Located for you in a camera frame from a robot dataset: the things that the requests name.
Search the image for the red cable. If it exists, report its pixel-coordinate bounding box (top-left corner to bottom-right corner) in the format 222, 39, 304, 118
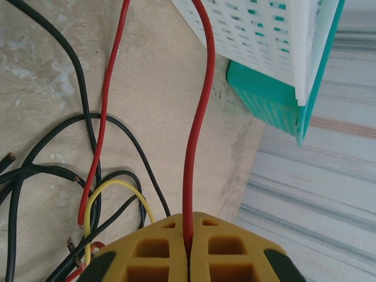
182, 0, 217, 240
76, 0, 132, 230
66, 240, 104, 282

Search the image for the teal plastic basket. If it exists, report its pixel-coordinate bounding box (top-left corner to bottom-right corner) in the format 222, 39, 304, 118
226, 0, 347, 147

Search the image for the black cable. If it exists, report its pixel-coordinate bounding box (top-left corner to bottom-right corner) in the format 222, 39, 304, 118
0, 163, 80, 282
0, 152, 16, 174
4, 0, 103, 236
43, 169, 147, 282
0, 113, 172, 220

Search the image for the white plastic basket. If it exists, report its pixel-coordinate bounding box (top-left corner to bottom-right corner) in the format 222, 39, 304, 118
170, 0, 346, 106

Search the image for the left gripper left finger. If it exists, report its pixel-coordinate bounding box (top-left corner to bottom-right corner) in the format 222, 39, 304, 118
76, 213, 189, 282

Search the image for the thin yellow cable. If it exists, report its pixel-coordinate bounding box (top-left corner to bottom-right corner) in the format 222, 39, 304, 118
83, 179, 156, 265

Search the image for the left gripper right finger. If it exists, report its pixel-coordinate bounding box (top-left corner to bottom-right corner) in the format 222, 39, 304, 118
187, 211, 306, 282

